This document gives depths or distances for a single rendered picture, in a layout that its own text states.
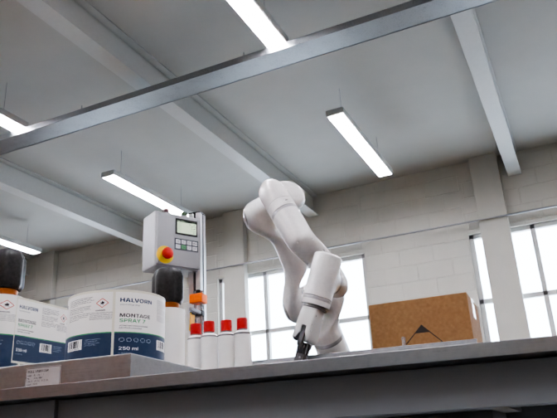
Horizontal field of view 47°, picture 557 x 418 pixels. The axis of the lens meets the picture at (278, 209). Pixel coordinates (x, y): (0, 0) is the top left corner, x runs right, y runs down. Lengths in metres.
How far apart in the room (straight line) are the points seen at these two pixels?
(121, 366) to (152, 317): 0.20
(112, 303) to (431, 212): 6.42
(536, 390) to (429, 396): 0.14
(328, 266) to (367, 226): 5.87
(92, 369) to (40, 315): 0.44
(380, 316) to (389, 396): 1.06
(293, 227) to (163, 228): 0.46
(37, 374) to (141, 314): 0.22
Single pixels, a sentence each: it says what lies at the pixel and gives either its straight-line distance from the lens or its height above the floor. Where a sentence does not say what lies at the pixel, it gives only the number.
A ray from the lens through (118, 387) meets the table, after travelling 1.09.
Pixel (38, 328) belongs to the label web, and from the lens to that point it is 1.61.
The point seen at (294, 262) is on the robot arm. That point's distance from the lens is 2.26.
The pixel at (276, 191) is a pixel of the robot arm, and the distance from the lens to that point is 2.02.
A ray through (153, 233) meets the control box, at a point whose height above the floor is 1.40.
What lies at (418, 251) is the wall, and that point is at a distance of 7.44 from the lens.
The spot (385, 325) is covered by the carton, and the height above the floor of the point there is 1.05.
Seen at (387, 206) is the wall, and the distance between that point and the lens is 7.70.
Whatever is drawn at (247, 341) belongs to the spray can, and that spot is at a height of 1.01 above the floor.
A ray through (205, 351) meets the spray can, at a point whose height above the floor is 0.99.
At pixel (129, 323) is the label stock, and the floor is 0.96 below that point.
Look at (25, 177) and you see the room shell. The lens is 7.48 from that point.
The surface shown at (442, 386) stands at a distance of 0.96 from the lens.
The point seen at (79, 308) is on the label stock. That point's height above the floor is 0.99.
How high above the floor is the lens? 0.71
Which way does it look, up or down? 21 degrees up
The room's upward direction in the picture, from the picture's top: 3 degrees counter-clockwise
